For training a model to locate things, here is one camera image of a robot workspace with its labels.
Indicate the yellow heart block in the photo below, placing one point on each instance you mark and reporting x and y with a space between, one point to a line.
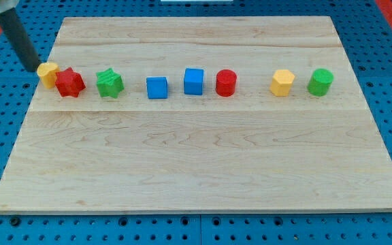
47 74

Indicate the wooden board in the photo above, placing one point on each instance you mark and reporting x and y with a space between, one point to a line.
252 152

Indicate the blue cube right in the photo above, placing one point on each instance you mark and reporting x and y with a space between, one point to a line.
193 81

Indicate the blue cube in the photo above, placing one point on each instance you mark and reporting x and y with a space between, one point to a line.
193 81
157 87

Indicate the blue cube left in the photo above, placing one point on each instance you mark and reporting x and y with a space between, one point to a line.
157 87

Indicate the red cylinder block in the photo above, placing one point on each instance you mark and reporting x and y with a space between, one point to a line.
225 82

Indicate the yellow hexagon block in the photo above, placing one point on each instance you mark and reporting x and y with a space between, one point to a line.
282 81

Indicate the green star block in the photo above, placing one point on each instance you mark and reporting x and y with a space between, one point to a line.
109 83

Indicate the red star block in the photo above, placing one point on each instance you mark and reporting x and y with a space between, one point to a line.
69 83

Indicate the green cylinder block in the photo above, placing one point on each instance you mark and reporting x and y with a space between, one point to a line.
320 82

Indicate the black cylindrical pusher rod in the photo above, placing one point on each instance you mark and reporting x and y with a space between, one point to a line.
19 39

